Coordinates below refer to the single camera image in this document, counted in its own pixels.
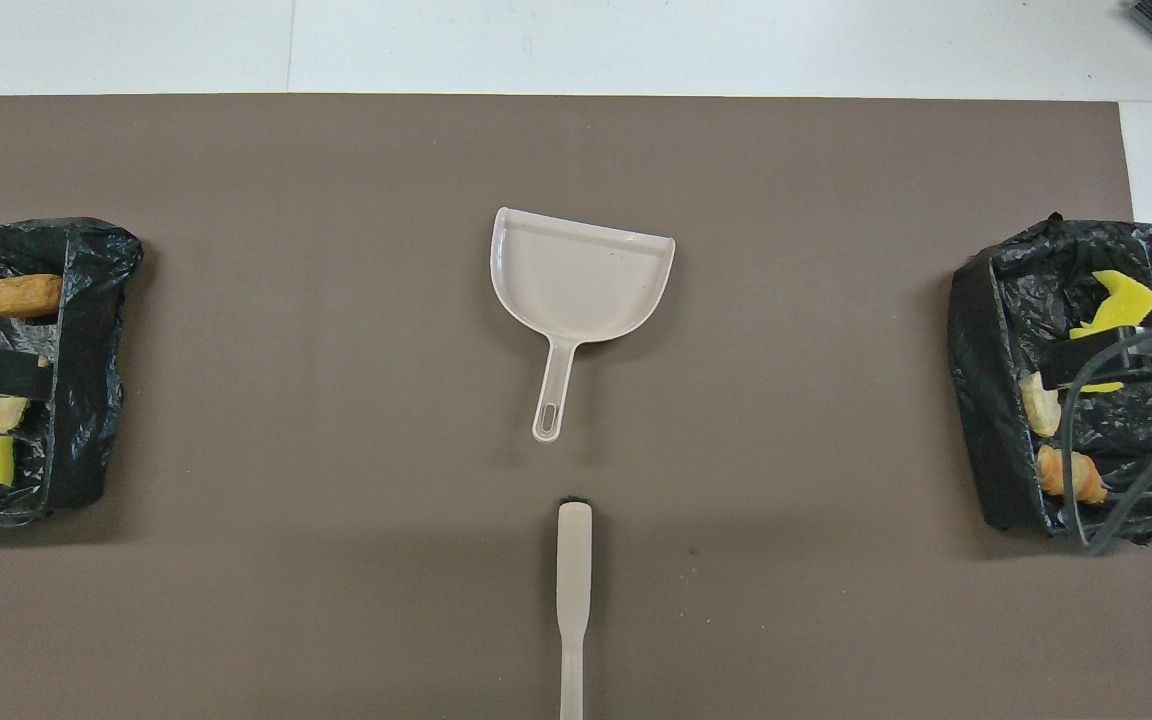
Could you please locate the beige plastic dustpan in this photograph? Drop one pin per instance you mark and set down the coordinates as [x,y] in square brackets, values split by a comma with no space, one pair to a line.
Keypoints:
[576,280]

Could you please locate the orange striped croissant piece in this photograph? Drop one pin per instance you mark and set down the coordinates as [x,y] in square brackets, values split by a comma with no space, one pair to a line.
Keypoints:
[1071,475]

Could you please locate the pale tan bread chunk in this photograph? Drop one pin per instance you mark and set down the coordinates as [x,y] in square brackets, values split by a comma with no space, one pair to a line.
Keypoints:
[1,412]

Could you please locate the beige hand brush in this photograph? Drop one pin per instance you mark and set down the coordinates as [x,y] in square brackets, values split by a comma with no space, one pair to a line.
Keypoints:
[574,560]

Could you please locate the black bag lined bin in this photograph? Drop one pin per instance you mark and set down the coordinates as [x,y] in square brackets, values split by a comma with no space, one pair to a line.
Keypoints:
[1016,300]
[86,380]

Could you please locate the brown table mat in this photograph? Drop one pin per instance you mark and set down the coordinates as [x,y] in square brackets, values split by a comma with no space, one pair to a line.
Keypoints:
[336,600]

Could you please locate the pale croissant piece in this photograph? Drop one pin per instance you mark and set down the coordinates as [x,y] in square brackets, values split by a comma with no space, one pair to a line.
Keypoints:
[1039,405]

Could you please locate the brown oval bread roll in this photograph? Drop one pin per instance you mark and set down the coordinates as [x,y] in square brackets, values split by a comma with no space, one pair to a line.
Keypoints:
[24,295]

